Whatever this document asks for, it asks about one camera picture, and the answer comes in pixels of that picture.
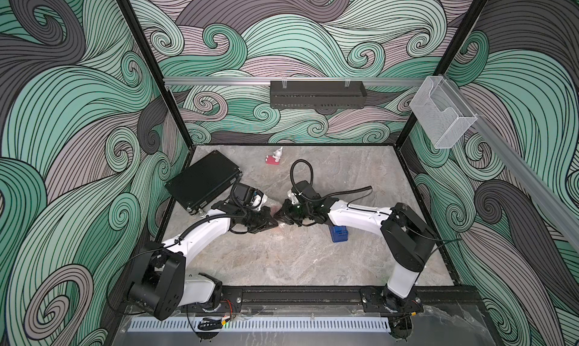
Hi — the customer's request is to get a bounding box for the white slotted cable duct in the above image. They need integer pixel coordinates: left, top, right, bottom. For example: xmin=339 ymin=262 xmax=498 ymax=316
xmin=128 ymin=316 xmax=391 ymax=333

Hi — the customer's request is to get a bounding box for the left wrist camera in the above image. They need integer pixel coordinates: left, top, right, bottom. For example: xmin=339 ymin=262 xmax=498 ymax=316
xmin=250 ymin=192 xmax=268 ymax=212

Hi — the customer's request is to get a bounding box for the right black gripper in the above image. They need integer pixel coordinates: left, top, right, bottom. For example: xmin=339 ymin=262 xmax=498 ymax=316
xmin=272 ymin=199 xmax=313 ymax=226

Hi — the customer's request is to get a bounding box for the clear acrylic wall holder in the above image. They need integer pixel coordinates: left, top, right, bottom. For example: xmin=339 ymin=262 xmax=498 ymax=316
xmin=410 ymin=75 xmax=477 ymax=149

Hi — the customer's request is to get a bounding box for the black wall-mounted tray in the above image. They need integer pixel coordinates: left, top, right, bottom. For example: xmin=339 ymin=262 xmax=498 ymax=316
xmin=269 ymin=80 xmax=368 ymax=112

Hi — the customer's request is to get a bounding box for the aluminium wall rail back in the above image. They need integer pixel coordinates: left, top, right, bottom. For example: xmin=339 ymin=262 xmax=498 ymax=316
xmin=163 ymin=76 xmax=426 ymax=88

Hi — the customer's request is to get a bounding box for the aluminium wall rail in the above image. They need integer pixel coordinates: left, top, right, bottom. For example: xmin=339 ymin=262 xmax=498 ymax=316
xmin=163 ymin=76 xmax=426 ymax=88
xmin=443 ymin=77 xmax=578 ymax=249

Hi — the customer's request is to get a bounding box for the white bunny on pink base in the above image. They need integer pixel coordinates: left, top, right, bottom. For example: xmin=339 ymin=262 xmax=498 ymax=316
xmin=265 ymin=147 xmax=283 ymax=165

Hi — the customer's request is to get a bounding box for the aluminium wall rail right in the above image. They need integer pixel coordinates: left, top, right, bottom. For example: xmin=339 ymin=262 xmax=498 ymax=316
xmin=443 ymin=77 xmax=578 ymax=249

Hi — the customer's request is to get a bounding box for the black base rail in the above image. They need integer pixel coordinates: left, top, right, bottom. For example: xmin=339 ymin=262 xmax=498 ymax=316
xmin=126 ymin=284 xmax=485 ymax=314

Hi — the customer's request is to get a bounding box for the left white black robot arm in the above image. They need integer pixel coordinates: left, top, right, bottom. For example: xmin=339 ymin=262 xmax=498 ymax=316
xmin=121 ymin=183 xmax=278 ymax=320

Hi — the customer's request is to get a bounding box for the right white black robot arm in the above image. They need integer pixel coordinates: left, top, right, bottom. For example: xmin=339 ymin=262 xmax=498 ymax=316
xmin=274 ymin=159 xmax=458 ymax=315

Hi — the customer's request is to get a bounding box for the black hard case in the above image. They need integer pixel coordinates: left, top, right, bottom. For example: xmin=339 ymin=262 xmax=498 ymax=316
xmin=165 ymin=150 xmax=241 ymax=215

